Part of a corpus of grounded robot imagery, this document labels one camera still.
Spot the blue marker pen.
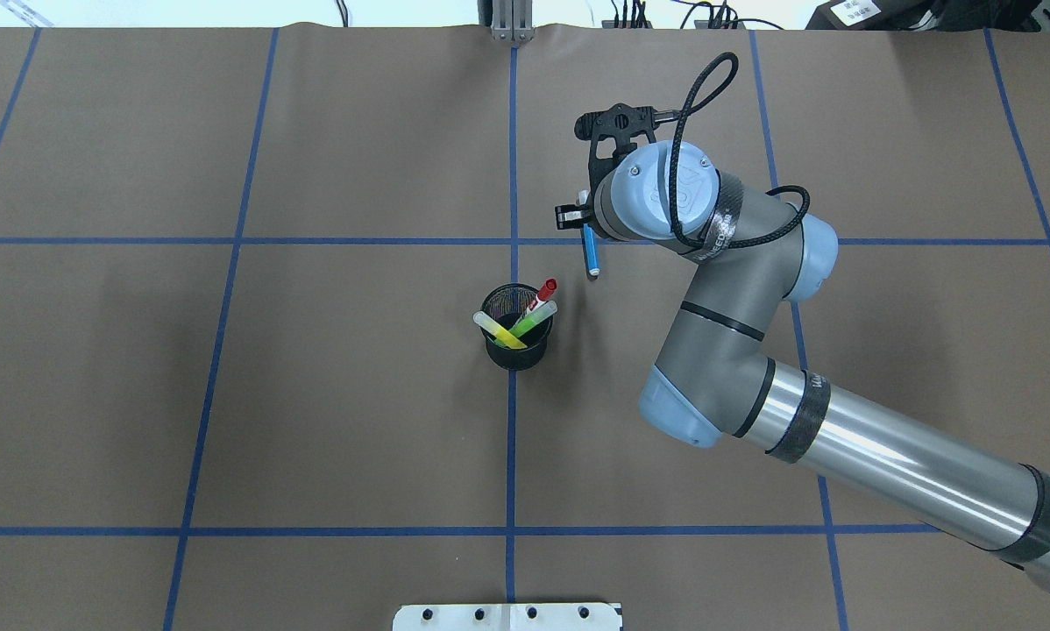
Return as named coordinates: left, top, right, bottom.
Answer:
left=580, top=219, right=601, bottom=280

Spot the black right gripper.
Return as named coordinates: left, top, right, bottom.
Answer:
left=554, top=103, right=677, bottom=230

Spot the black mesh pen cup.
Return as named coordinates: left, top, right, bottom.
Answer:
left=480, top=283, right=554, bottom=372

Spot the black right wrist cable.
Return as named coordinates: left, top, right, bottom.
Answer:
left=653, top=52, right=812, bottom=262

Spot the yellow highlighter pen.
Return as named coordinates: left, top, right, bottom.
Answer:
left=473, top=311, right=528, bottom=349

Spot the red marker pen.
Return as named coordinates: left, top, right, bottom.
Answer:
left=522, top=277, right=558, bottom=316

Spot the green highlighter pen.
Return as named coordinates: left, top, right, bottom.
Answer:
left=508, top=301, right=557, bottom=340

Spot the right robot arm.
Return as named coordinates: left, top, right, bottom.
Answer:
left=557, top=103, right=1050, bottom=594

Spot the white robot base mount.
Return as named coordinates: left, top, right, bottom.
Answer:
left=392, top=602, right=625, bottom=630

